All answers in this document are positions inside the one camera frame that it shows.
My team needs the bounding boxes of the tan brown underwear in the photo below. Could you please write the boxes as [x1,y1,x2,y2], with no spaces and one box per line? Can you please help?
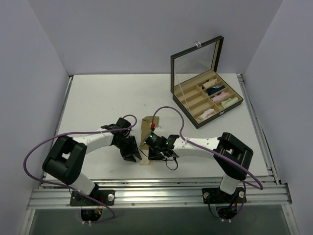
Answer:
[139,116,152,165]

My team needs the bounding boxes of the white underwear pink trim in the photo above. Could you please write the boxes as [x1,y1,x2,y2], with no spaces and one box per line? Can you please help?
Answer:
[197,109,215,122]

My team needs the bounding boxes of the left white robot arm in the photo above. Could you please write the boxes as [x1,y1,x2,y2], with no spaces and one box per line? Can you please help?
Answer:
[42,117,142,205]

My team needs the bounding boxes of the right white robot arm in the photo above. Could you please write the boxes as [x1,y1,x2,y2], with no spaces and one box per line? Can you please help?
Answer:
[143,131,253,202]

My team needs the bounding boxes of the navy rolled underwear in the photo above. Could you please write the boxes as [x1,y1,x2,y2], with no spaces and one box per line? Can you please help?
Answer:
[206,85,225,96]

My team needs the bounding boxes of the pale green rolled underwear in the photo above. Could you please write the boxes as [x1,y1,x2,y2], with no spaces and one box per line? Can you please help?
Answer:
[221,97,238,109]

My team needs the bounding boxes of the pink rolled underwear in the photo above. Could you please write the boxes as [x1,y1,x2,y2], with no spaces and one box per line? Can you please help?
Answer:
[211,92,229,103]

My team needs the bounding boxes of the beige rolled underwear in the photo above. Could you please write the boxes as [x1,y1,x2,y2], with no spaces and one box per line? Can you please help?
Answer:
[202,78,218,89]

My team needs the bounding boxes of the black compartment storage box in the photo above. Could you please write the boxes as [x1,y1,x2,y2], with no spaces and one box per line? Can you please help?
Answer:
[170,36,243,129]

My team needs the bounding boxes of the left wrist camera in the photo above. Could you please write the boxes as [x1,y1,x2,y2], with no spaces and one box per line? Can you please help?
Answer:
[116,117,131,129]

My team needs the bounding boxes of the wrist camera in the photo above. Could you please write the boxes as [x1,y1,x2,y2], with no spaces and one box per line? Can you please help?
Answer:
[116,117,131,129]
[149,123,163,136]

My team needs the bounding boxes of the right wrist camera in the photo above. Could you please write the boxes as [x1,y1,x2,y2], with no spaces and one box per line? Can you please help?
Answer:
[149,123,163,136]

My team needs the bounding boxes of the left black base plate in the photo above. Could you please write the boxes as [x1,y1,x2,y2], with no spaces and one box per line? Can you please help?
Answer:
[69,189,115,207]

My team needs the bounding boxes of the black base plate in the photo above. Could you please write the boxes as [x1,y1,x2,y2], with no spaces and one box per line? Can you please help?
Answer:
[69,189,115,207]
[202,187,246,204]

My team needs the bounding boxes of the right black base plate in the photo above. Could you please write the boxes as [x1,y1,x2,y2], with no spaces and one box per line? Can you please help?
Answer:
[202,187,246,204]

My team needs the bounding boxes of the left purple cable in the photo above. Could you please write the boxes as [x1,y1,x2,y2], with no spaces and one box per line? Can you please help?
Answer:
[22,114,137,224]

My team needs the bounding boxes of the purple cable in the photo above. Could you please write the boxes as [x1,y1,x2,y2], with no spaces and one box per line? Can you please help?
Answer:
[151,106,265,218]
[22,114,137,224]

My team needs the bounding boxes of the aluminium rail frame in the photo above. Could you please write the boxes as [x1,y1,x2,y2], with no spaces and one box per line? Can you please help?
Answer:
[26,74,292,211]

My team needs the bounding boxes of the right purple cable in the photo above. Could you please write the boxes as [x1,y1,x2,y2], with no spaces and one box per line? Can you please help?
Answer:
[151,106,265,218]

